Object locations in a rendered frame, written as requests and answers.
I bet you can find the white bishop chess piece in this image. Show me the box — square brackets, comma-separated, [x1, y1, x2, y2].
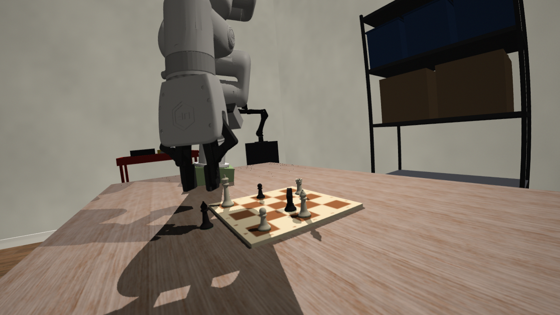
[297, 189, 311, 218]

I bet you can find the wooden chessboard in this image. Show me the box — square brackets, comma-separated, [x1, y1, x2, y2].
[209, 186, 363, 248]

